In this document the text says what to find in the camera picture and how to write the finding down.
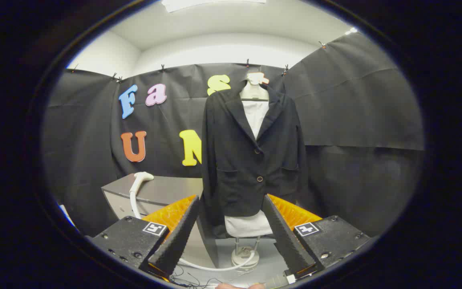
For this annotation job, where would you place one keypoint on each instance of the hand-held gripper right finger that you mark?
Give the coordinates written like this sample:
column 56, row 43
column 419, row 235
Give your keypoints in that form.
column 283, row 241

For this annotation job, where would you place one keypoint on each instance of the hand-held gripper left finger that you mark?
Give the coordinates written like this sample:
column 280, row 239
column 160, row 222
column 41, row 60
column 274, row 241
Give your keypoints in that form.
column 179, row 241

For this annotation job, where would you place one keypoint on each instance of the black jacket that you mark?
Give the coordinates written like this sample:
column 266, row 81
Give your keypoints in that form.
column 239, row 168

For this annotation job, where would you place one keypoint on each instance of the white mannequin stand base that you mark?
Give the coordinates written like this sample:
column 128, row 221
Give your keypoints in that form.
column 245, row 257

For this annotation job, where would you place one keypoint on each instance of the white mannequin torso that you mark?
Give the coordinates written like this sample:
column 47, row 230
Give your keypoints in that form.
column 255, row 114

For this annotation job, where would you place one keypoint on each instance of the white plastic hanger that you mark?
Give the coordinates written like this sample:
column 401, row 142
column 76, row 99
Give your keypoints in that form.
column 253, row 93

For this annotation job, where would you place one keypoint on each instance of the black backdrop cloth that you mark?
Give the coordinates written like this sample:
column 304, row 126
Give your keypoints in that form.
column 355, row 100

